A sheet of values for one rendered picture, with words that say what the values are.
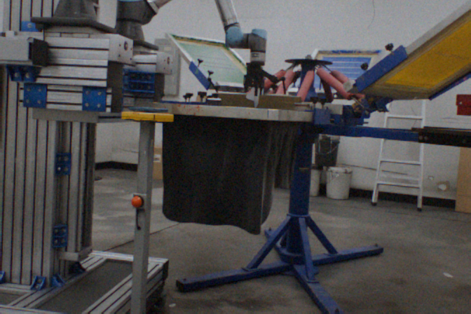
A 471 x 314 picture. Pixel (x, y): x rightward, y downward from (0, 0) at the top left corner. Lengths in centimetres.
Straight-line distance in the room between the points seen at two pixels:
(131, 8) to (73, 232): 99
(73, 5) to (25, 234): 94
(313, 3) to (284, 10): 39
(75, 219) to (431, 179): 491
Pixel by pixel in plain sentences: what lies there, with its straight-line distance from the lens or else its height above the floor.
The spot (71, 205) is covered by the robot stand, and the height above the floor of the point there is 55.
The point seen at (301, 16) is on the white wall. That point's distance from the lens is 680.
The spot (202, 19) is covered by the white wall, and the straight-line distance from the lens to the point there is 730.
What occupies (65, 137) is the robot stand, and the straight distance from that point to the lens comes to 220.
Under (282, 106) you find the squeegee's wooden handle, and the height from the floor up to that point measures 101.
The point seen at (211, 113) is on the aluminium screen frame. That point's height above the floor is 96.
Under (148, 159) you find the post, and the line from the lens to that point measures 179.
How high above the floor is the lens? 98
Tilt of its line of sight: 3 degrees down
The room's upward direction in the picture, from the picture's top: 3 degrees clockwise
